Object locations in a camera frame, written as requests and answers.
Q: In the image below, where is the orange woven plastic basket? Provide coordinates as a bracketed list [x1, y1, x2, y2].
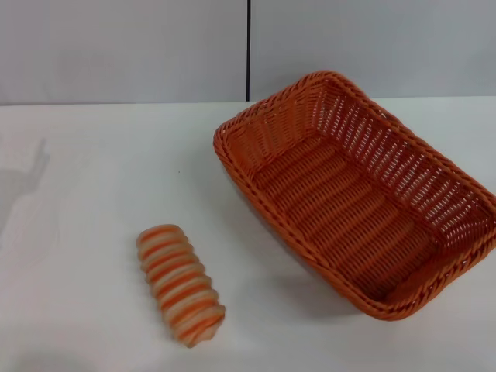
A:
[212, 69, 496, 322]

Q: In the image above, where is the orange striped toy bread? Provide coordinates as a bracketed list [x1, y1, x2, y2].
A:
[136, 223, 226, 349]

